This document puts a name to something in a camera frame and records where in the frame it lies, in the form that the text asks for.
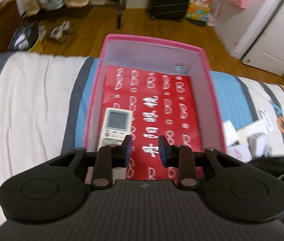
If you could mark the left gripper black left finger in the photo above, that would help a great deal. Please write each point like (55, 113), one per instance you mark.
(109, 157)

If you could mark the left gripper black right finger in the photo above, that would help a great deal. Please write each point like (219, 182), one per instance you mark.
(181, 158)

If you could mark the white grey-screen remote control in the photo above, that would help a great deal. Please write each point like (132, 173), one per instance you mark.
(116, 125)

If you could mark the red paper bag with glasses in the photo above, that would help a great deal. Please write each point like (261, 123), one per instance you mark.
(162, 105)

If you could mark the striped bed blanket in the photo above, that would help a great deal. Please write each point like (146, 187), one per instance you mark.
(44, 103)

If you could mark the pink storage box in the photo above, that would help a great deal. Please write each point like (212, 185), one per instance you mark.
(167, 57)

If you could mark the white door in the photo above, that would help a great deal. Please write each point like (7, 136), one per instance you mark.
(267, 53)

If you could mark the black bag on floor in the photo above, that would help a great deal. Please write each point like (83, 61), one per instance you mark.
(24, 38)

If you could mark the colourful tissue pack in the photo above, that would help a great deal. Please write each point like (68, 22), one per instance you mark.
(198, 10)

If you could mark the wooden nightstand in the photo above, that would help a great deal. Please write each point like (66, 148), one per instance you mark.
(10, 21)

